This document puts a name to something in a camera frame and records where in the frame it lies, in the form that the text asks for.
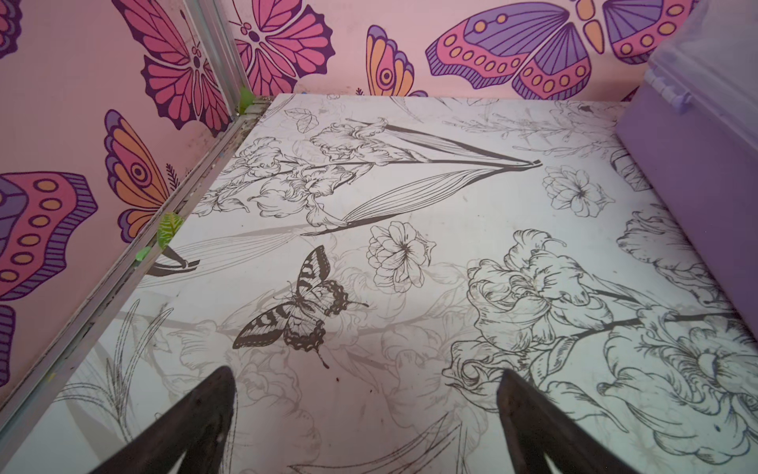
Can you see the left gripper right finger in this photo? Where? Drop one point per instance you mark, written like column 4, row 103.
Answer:
column 539, row 435

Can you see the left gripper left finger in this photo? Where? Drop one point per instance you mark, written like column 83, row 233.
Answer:
column 191, row 436

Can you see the purple toolbox clear lid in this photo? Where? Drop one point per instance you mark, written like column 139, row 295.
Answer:
column 692, row 125

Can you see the small green leaf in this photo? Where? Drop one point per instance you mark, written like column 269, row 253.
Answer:
column 169, row 226

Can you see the green leaf at corner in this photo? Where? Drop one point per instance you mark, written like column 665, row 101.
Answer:
column 247, row 98

